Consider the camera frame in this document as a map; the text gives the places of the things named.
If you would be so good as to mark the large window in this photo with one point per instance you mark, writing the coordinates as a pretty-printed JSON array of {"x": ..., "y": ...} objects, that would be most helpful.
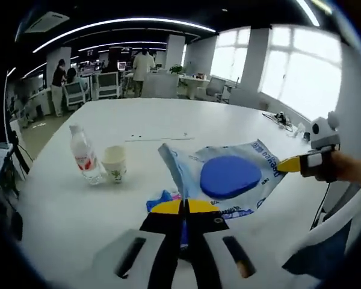
[
  {"x": 230, "y": 55},
  {"x": 301, "y": 72}
]

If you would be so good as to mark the grey office chair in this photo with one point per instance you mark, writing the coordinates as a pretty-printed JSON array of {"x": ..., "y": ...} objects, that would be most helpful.
[{"x": 216, "y": 88}]

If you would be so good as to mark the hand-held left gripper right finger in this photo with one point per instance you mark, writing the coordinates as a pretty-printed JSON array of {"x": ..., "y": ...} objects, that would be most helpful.
[{"x": 204, "y": 222}]

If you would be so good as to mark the white mesh office chair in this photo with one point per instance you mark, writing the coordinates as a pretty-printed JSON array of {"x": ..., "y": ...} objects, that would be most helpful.
[
  {"x": 75, "y": 93},
  {"x": 109, "y": 85}
]

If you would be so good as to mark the ceiling air conditioner panel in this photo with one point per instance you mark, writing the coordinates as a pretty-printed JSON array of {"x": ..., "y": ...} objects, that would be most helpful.
[{"x": 46, "y": 21}]

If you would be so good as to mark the clear plastic water bottle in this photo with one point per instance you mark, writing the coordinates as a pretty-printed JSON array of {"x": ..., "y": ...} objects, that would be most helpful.
[{"x": 85, "y": 156}]

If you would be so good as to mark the person's right hand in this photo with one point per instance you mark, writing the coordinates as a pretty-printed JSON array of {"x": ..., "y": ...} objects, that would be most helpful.
[{"x": 338, "y": 167}]

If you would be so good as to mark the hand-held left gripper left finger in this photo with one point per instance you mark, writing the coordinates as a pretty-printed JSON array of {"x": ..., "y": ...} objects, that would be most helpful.
[{"x": 162, "y": 241}]

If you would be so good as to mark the paper cup green print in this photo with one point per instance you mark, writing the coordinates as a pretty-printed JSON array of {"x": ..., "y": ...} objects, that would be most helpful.
[{"x": 114, "y": 165}]

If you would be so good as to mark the person's white and blue clothing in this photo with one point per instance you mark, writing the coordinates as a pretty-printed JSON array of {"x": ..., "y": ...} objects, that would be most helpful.
[{"x": 334, "y": 216}]

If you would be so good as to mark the black monitor stand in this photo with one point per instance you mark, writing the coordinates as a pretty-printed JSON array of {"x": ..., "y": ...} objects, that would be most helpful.
[{"x": 18, "y": 153}]

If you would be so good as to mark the white table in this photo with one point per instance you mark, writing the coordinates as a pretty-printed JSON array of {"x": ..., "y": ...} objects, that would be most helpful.
[{"x": 78, "y": 216}]

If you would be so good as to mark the white ceiling light strip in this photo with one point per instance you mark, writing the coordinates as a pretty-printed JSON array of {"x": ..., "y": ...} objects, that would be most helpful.
[
  {"x": 123, "y": 23},
  {"x": 123, "y": 45},
  {"x": 308, "y": 12}
]

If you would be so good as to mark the blue white plastic bag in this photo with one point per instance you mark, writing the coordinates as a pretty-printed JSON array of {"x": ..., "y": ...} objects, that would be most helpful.
[{"x": 228, "y": 177}]

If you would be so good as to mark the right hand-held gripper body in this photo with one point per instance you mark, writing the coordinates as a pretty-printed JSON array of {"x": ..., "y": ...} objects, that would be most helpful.
[{"x": 326, "y": 134}]

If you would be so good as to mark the green potted plant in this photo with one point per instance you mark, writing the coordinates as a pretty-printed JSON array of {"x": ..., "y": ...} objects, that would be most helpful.
[{"x": 176, "y": 70}]

